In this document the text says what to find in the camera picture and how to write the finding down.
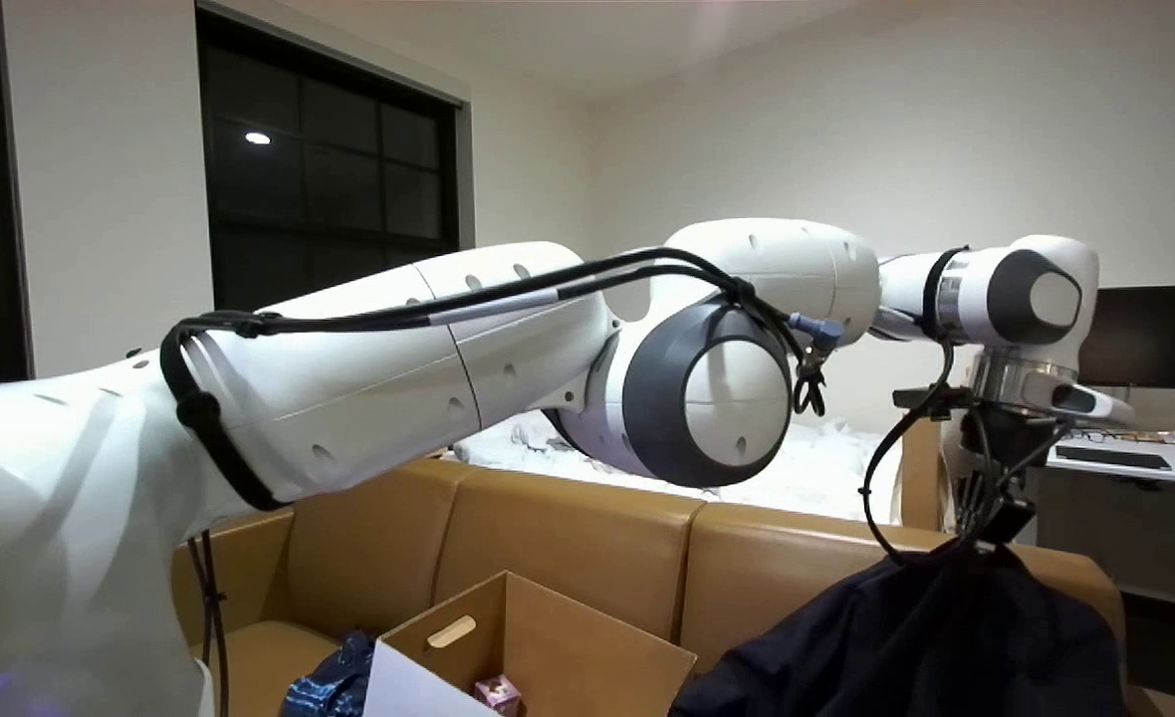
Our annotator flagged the white desk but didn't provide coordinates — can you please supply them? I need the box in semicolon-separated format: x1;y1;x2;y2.
1030;429;1175;619

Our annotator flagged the black cable bundle along arm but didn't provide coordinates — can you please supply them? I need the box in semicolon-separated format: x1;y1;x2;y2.
155;245;830;516

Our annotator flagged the large dark window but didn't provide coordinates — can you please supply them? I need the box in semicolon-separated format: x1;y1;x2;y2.
191;3;472;315

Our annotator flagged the white bedding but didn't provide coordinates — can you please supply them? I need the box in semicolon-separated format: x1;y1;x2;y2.
455;408;915;528

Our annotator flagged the black computer monitor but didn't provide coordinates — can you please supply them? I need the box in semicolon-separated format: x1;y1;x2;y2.
1073;281;1175;395

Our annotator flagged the blue patterned cloth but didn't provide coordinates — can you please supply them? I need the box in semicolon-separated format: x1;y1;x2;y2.
278;631;379;717

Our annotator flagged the cardboard box with white flap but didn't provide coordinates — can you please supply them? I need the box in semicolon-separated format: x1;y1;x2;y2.
363;570;700;717

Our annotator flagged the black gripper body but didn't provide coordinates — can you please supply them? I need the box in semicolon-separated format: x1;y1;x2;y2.
951;404;1060;516

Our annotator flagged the tan leather sofa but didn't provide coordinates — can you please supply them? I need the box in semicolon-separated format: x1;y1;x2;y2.
171;453;1175;717

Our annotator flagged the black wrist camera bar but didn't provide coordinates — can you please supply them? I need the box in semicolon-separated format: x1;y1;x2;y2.
893;381;990;415

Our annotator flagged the dark navy striped jacket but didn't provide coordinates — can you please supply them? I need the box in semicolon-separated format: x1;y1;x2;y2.
667;533;1136;717

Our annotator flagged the thin black cable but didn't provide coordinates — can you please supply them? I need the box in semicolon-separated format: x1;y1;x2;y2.
184;528;238;717

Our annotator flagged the tan chair back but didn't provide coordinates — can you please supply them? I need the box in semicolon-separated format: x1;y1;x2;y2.
893;415;951;533

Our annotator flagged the black keyboard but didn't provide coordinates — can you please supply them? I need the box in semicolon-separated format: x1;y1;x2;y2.
1050;444;1175;473

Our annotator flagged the looped black cable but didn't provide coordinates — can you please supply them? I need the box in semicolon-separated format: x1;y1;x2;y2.
857;336;1015;565

